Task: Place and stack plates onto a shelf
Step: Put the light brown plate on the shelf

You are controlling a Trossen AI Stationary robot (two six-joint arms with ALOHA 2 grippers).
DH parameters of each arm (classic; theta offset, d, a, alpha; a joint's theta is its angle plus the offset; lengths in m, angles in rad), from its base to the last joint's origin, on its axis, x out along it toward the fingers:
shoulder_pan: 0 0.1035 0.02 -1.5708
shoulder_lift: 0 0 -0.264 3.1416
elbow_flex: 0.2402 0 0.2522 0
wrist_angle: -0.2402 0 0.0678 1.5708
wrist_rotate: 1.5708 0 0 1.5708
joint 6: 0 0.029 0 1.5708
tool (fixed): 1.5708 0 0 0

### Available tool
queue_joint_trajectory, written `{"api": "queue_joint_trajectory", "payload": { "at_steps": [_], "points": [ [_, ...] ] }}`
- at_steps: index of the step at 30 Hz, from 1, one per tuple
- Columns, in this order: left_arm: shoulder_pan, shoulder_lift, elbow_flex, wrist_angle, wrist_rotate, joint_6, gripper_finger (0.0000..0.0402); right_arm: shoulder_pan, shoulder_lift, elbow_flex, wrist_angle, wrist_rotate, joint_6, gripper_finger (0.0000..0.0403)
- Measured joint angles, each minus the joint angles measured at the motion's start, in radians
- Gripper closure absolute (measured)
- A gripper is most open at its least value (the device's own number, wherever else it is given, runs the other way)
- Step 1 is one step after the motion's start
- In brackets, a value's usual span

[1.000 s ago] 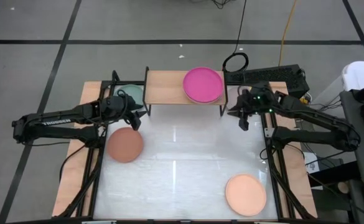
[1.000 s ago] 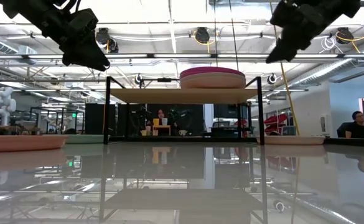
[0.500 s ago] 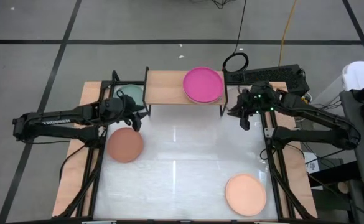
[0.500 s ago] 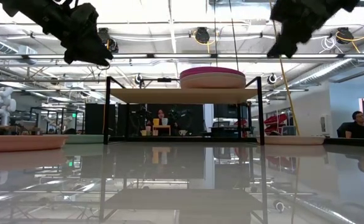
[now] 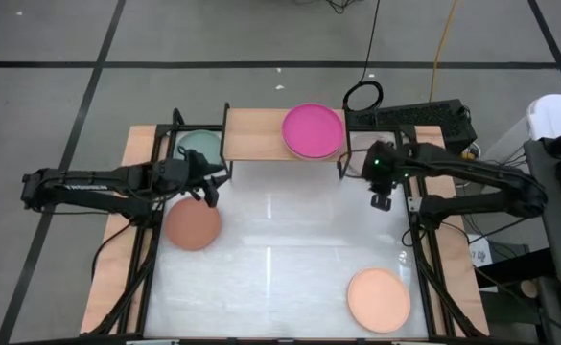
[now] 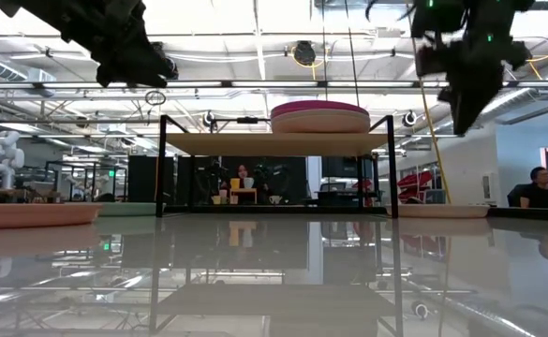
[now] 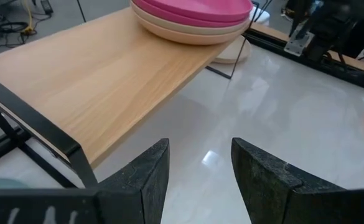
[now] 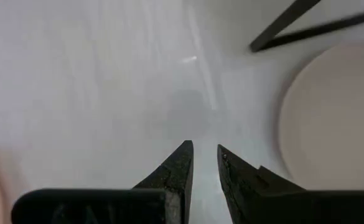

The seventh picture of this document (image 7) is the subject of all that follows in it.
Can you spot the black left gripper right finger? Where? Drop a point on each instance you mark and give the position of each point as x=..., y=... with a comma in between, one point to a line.
x=272, y=193

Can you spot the black power adapter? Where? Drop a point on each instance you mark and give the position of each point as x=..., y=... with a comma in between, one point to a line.
x=47, y=6

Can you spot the white glossy table mat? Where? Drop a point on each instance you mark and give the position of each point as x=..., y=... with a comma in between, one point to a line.
x=262, y=109

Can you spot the wooden shelf with black frame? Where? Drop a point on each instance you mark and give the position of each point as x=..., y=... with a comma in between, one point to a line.
x=91, y=77

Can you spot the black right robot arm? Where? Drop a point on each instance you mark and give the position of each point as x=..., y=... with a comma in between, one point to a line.
x=324, y=18

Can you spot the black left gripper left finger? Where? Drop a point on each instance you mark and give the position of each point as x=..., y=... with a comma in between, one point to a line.
x=132, y=193

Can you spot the beige plate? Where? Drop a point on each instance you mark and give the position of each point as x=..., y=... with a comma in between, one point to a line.
x=200, y=31

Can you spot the teal plate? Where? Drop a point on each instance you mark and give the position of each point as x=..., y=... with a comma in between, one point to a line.
x=1, y=184

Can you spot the salmon pink plate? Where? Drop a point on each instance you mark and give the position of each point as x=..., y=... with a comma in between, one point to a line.
x=197, y=40

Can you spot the white rounded plastic object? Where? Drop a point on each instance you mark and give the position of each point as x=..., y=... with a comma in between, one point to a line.
x=261, y=17

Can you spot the magenta plate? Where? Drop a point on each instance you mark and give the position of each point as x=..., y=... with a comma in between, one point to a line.
x=200, y=25
x=200, y=9

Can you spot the light grey plate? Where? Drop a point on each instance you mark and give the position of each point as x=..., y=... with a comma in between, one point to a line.
x=228, y=56

